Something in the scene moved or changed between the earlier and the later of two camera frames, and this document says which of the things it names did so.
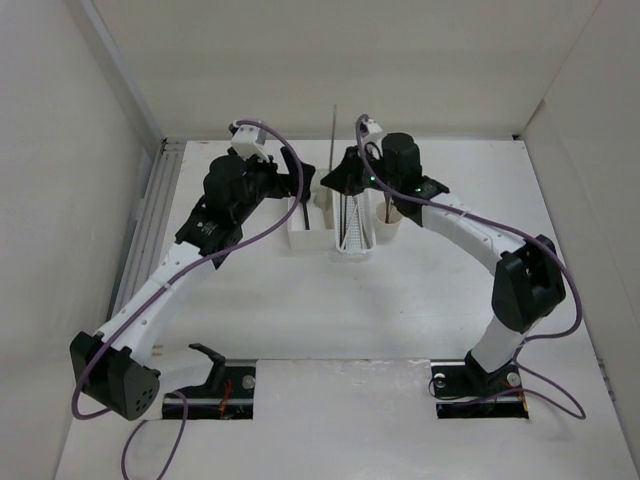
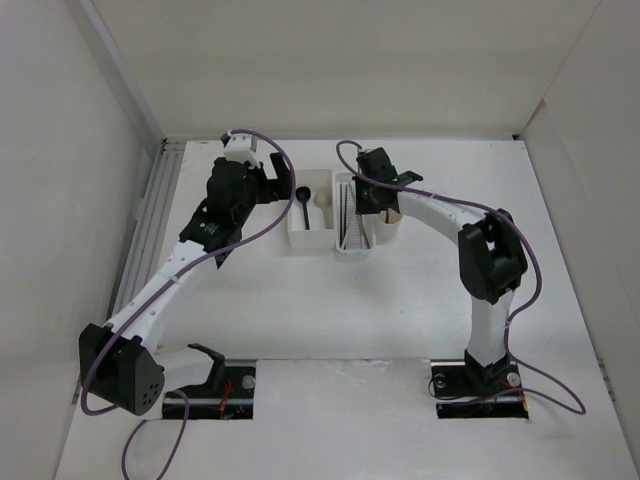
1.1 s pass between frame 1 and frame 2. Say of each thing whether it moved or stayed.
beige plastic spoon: stayed
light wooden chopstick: stayed
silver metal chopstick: moved
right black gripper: moved
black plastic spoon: stayed
